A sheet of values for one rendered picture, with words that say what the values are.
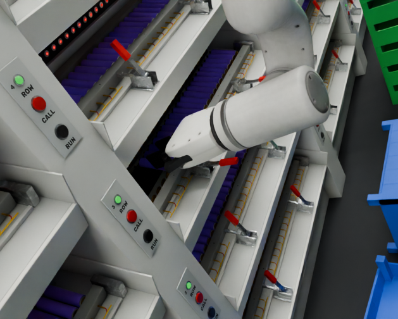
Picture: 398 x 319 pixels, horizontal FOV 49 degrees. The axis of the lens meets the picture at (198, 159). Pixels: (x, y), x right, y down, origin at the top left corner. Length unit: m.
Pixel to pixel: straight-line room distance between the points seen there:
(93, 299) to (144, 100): 0.31
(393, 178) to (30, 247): 0.85
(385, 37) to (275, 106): 1.02
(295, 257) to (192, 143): 0.53
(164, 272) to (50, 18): 0.39
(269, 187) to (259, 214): 0.08
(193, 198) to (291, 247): 0.44
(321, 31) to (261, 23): 1.06
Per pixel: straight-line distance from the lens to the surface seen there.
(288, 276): 1.10
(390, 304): 1.17
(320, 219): 1.36
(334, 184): 1.40
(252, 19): 0.56
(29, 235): 0.56
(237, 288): 0.87
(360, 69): 1.97
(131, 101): 0.70
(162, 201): 0.75
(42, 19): 0.60
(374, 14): 1.56
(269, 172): 1.06
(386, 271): 1.17
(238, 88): 1.00
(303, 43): 0.69
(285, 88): 0.61
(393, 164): 1.18
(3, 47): 0.55
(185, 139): 0.70
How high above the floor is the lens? 0.97
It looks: 30 degrees down
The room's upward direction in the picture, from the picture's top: 33 degrees counter-clockwise
